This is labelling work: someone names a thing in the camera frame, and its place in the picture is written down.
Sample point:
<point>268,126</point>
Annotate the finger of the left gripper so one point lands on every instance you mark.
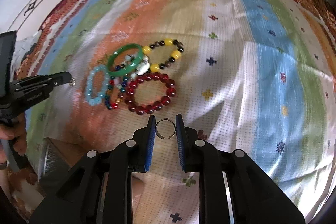
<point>56,79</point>

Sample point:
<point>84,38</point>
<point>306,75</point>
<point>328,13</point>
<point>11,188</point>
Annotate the left hand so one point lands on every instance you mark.
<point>18,132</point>

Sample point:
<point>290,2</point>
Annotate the grey crumpled cloth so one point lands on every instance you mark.
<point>23,48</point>

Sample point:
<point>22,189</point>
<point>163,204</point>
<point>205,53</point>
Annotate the green jade bangle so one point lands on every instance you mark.
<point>130,62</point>

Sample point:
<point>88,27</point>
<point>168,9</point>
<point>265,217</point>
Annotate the silver metal tin box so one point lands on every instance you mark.
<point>56,159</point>

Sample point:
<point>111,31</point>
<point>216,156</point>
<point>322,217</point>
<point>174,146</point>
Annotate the striped colourful cloth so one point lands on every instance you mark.
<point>170,195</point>

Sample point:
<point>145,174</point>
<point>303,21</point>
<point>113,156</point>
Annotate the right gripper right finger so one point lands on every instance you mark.
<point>232,187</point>

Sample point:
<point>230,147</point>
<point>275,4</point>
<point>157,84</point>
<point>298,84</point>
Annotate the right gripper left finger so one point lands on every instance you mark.
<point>98,186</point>

